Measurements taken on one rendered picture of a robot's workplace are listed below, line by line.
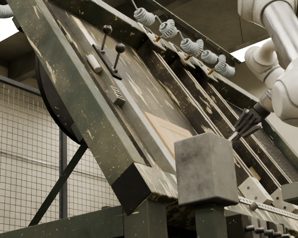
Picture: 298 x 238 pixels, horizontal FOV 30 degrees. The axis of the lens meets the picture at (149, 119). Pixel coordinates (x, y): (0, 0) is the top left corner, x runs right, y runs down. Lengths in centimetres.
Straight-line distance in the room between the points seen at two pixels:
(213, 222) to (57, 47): 88
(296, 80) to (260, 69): 105
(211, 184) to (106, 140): 40
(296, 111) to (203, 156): 26
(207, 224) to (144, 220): 19
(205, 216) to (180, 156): 17
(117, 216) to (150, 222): 12
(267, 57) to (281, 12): 65
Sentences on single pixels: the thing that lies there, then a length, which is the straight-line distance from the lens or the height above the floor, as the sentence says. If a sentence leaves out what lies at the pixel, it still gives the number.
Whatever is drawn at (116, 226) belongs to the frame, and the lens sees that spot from 163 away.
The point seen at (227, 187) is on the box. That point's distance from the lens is 150.
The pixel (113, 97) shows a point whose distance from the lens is 204.
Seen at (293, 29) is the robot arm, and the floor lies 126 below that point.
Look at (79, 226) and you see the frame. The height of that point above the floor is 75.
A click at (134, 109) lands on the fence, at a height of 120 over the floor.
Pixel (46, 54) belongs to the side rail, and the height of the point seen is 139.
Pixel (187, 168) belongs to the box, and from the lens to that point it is 150.
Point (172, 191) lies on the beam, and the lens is 166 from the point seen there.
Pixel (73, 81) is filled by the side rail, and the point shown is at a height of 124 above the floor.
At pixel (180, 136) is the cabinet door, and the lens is 226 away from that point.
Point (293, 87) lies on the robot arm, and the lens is 145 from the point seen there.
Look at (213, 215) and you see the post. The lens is 148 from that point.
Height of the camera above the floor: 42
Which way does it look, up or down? 21 degrees up
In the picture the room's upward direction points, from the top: 4 degrees counter-clockwise
